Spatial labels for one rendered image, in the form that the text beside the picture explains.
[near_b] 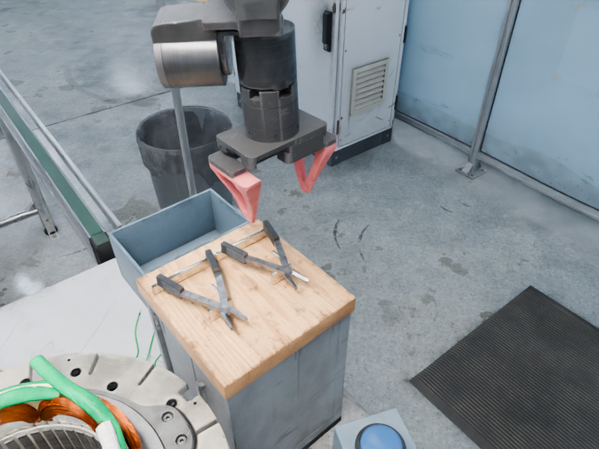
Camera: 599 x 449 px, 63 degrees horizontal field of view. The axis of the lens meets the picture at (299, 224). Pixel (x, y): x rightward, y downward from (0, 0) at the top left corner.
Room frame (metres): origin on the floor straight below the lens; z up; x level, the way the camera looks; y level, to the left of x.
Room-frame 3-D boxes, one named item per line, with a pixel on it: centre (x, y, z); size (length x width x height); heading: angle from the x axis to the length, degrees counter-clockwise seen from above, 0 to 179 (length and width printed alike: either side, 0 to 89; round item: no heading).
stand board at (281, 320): (0.42, 0.07, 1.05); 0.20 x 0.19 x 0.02; 40
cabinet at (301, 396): (0.41, 0.07, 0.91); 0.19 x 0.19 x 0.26; 40
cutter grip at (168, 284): (0.40, 0.15, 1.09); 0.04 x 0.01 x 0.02; 55
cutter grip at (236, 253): (0.46, 0.08, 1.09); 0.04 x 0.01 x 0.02; 55
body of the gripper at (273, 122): (0.46, 0.03, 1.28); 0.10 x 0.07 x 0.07; 130
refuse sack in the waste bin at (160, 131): (1.78, 0.46, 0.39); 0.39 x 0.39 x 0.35
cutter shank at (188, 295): (0.37, 0.11, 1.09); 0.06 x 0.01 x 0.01; 65
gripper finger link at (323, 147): (0.48, 0.01, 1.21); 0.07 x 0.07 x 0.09; 40
